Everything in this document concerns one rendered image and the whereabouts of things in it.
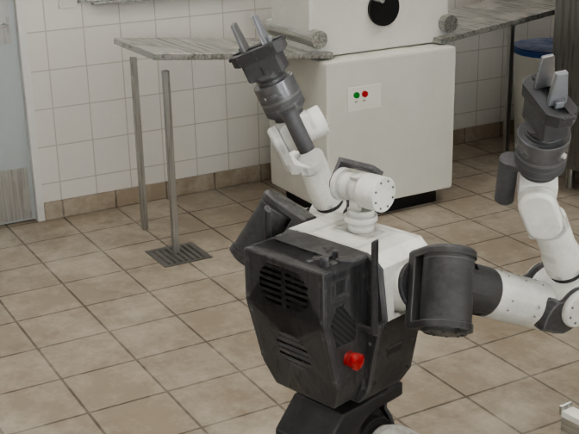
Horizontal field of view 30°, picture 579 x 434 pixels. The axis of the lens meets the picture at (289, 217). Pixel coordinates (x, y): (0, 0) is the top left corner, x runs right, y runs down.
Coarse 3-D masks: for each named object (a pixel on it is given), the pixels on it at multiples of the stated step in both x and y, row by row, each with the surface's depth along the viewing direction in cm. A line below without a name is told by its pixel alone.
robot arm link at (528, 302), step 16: (528, 272) 205; (512, 288) 191; (528, 288) 194; (544, 288) 197; (576, 288) 198; (512, 304) 192; (528, 304) 194; (544, 304) 196; (560, 304) 196; (576, 304) 197; (512, 320) 195; (528, 320) 196; (544, 320) 197; (560, 320) 198; (576, 320) 199
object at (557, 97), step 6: (558, 72) 169; (564, 72) 169; (552, 78) 170; (558, 78) 169; (564, 78) 170; (552, 84) 170; (558, 84) 170; (564, 84) 170; (552, 90) 171; (558, 90) 171; (564, 90) 171; (552, 96) 171; (558, 96) 172; (564, 96) 172; (546, 102) 173; (552, 102) 172; (558, 102) 172; (564, 102) 173
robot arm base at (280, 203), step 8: (264, 192) 216; (272, 192) 216; (264, 200) 215; (272, 200) 213; (280, 200) 213; (288, 200) 218; (272, 208) 213; (280, 208) 212; (288, 208) 212; (296, 208) 215; (304, 208) 220; (288, 216) 213; (296, 216) 211; (304, 216) 212; (312, 216) 217; (296, 224) 211; (232, 248) 217; (240, 256) 215
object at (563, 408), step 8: (560, 408) 197; (568, 408) 198; (576, 408) 198; (568, 416) 196; (576, 416) 195; (568, 424) 196; (576, 424) 195; (560, 432) 198; (568, 432) 197; (576, 432) 195
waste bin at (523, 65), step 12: (516, 48) 663; (528, 48) 658; (540, 48) 657; (516, 60) 665; (528, 60) 654; (516, 72) 668; (528, 72) 657; (516, 84) 671; (516, 96) 674; (516, 108) 677; (516, 120) 679; (516, 132) 682
